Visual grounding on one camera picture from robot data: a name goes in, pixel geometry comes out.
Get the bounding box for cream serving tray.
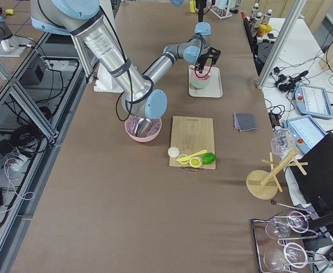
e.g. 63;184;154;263
188;65;223;98

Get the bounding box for metal glass rack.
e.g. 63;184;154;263
251;209;327;272

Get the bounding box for stacked green bowls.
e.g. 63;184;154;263
190;77;211;89

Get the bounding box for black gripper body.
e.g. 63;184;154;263
196;47;221;68

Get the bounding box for large pink bowl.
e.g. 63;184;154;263
125;115;162;143

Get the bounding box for small pink bowl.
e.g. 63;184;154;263
191;70;212;82

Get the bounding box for blue teach pendant tablet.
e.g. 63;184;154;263
294;84;333;119

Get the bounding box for black monitor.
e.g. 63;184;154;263
291;133;333;236

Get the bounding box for grey folded cloth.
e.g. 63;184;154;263
233;113;257;131

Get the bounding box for metal ice scoop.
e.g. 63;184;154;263
133;117;152;138

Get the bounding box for wine glass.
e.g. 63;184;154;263
265;210;309;239
263;242;308;272

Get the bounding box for wooden mug tree stand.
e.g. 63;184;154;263
246;147;308;200

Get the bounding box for yellow plastic knife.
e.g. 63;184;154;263
176;149;208;162

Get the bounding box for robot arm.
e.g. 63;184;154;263
30;1;221;119
170;0;209;22

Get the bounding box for clear ice cubes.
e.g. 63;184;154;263
125;116;162;138

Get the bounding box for green lime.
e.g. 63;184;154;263
202;152;216;164

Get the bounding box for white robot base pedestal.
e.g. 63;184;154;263
72;36;127;94

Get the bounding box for clear plastic bottle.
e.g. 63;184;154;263
270;129;296;158

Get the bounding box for aluminium frame post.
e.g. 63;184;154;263
256;0;307;89

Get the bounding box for white ceramic spoon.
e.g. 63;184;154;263
194;71;205;78

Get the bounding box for wooden cutting board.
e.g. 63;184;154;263
170;116;216;155

